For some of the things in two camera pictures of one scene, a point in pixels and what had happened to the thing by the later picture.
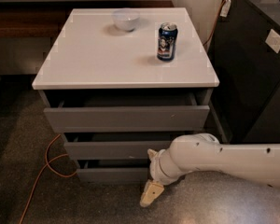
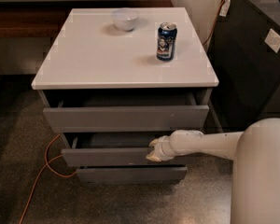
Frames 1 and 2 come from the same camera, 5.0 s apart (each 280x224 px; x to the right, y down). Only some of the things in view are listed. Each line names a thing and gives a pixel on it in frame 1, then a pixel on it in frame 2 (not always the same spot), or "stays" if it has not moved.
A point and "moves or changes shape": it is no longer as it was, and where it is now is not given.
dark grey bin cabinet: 249,52 stays
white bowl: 126,19 stays
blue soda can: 167,41 stays
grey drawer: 112,150 moves or changes shape
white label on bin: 274,41 stays
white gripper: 155,169 -> 161,147
